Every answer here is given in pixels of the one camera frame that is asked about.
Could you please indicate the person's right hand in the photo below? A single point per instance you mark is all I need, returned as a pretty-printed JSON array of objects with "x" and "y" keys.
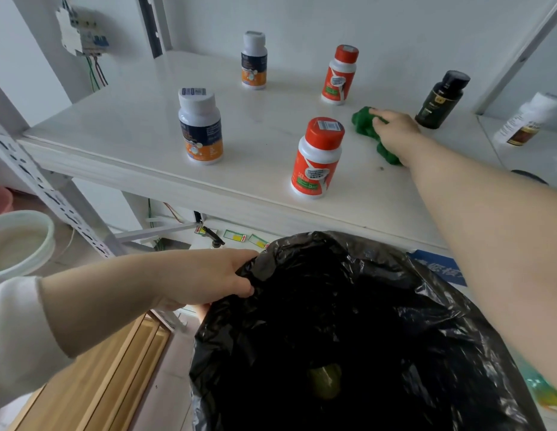
[{"x": 397, "y": 134}]

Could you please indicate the white bottle orange label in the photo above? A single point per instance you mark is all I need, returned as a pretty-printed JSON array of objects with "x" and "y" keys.
[
  {"x": 254, "y": 62},
  {"x": 199, "y": 130}
]

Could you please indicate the person's left hand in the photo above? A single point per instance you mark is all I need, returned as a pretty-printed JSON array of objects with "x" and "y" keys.
[{"x": 211, "y": 278}]

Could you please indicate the electrical breaker box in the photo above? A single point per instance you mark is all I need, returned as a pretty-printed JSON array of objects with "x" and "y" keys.
[{"x": 83, "y": 31}]

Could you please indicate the white bottle brown label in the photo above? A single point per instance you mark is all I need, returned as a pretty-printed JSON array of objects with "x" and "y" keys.
[{"x": 525, "y": 121}]

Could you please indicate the clear pump dispenser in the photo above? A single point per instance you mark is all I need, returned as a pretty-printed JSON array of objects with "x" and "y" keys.
[{"x": 213, "y": 238}]

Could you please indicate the pale green plastic bucket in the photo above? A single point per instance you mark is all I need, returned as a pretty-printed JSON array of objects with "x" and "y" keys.
[{"x": 20, "y": 242}]

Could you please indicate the pink plastic basin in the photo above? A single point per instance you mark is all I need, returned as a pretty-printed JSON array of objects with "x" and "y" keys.
[{"x": 0, "y": 199}]

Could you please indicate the person's left forearm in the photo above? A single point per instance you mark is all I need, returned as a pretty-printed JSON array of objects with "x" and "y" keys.
[{"x": 103, "y": 296}]

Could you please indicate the black-lined trash bin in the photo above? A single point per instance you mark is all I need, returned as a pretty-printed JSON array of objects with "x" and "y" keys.
[{"x": 372, "y": 332}]

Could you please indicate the white metal shelving unit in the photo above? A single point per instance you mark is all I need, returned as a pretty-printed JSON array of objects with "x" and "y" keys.
[{"x": 125, "y": 130}]

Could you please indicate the green printed pouch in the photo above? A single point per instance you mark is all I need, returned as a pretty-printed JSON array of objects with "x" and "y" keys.
[{"x": 543, "y": 390}]

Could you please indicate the row of green yellow stickers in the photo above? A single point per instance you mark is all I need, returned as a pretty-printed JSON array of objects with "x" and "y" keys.
[{"x": 235, "y": 236}]

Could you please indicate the person's right forearm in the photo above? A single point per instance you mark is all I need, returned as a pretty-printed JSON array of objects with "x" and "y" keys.
[{"x": 494, "y": 246}]

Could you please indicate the green cleaning cloth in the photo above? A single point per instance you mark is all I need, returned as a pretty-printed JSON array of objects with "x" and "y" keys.
[{"x": 362, "y": 123}]

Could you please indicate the red cap white bottle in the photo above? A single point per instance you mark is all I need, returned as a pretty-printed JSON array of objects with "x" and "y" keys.
[
  {"x": 316, "y": 166},
  {"x": 339, "y": 78}
]

